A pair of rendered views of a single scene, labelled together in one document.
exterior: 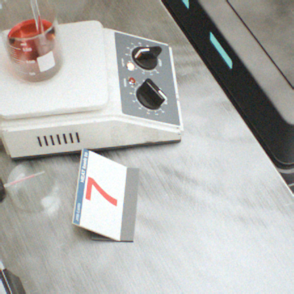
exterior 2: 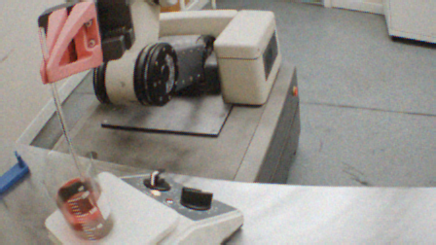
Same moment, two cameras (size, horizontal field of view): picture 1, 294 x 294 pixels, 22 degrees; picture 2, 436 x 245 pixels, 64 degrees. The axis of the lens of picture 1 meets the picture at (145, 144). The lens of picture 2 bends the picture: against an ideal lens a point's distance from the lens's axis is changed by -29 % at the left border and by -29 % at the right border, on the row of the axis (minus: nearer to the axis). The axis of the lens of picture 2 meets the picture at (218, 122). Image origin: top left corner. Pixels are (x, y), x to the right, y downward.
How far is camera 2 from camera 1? 0.47 m
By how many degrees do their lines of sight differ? 38
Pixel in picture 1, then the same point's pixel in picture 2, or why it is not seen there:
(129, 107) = (194, 216)
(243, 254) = (364, 232)
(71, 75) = (125, 216)
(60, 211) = not seen: outside the picture
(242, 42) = not seen: hidden behind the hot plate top
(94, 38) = (113, 183)
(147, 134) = (222, 231)
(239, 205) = (330, 219)
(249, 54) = not seen: hidden behind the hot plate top
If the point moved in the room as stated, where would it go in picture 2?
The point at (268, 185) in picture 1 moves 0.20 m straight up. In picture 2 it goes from (330, 195) to (331, 43)
